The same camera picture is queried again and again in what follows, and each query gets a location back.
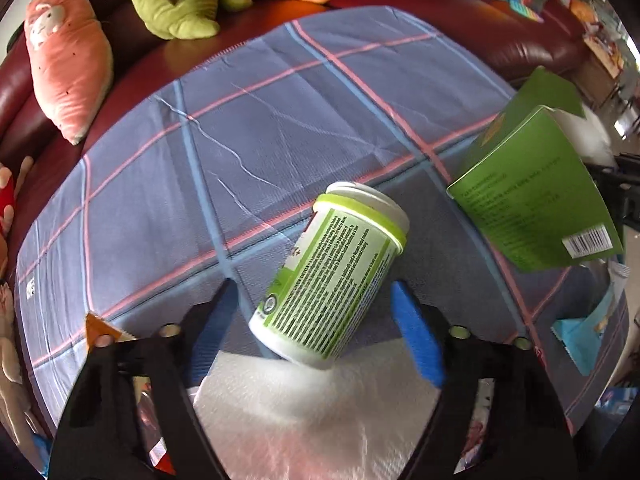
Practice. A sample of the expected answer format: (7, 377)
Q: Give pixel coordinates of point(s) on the grey plaid tablecloth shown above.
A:
(213, 176)

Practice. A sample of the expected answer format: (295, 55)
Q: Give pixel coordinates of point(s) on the yellow black snack bag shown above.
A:
(97, 329)

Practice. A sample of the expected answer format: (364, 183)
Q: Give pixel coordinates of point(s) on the pink carrot plush pillow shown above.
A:
(71, 62)

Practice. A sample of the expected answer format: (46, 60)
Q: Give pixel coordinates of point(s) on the white paper towel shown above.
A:
(272, 419)

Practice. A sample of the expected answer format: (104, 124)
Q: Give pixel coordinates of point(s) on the green white cylindrical canister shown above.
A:
(323, 290)

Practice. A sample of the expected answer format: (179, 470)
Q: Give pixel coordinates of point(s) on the dark red leather sofa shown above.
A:
(508, 43)

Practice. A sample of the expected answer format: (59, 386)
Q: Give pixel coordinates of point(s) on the light blue tissue pack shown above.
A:
(582, 337)

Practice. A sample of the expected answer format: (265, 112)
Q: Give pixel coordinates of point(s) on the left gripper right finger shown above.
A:
(423, 329)

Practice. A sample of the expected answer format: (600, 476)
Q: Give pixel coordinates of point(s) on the green scallion pancake box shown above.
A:
(525, 185)

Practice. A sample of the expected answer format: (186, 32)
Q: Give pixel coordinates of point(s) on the beige rabbit plush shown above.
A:
(16, 417)

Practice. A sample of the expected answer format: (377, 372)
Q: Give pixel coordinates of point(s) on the wooden side table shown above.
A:
(597, 77)

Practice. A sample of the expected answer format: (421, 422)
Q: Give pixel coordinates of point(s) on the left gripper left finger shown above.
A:
(205, 326)

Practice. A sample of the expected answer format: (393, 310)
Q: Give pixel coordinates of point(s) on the red plush doll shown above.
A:
(10, 187)

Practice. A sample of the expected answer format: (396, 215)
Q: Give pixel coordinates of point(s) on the red snack packet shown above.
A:
(152, 437)

